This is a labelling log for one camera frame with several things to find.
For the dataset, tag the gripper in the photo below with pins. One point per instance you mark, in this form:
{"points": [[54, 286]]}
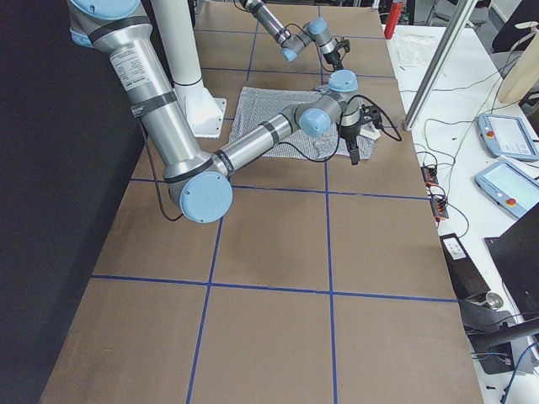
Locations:
{"points": [[332, 56], [349, 132]]}

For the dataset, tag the blue white striped shirt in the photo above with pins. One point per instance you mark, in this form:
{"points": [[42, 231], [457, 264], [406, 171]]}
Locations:
{"points": [[256, 105]]}

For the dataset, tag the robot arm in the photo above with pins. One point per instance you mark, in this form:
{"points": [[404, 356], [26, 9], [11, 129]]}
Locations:
{"points": [[292, 45], [153, 53]]}

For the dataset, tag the clear plastic bag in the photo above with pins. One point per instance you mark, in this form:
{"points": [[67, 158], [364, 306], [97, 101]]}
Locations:
{"points": [[415, 50]]}

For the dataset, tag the orange black terminal strip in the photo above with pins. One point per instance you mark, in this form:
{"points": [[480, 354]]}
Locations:
{"points": [[437, 195]]}

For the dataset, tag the red cylinder tube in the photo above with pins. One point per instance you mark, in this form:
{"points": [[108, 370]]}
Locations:
{"points": [[393, 18]]}

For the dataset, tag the upper teach pendant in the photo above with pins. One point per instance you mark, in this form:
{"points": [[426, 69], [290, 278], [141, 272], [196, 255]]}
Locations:
{"points": [[507, 136]]}

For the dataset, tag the teach pendant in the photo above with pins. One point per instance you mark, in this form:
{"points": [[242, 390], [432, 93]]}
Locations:
{"points": [[509, 187], [507, 136]]}

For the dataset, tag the lower teach pendant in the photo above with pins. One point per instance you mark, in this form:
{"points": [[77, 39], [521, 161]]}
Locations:
{"points": [[509, 187]]}

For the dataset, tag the black box device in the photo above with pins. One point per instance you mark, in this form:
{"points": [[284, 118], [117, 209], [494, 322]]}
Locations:
{"points": [[467, 282]]}

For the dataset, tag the wooden chair back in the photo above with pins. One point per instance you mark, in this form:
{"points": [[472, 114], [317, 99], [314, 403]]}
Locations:
{"points": [[523, 75]]}

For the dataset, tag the black monitor stand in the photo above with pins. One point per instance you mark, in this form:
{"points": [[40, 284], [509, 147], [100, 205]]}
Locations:
{"points": [[498, 339]]}

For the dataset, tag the aluminium frame post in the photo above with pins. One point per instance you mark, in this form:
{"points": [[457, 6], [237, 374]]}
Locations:
{"points": [[450, 36]]}

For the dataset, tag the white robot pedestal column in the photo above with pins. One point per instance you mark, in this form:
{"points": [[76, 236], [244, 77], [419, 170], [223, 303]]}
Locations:
{"points": [[203, 112]]}

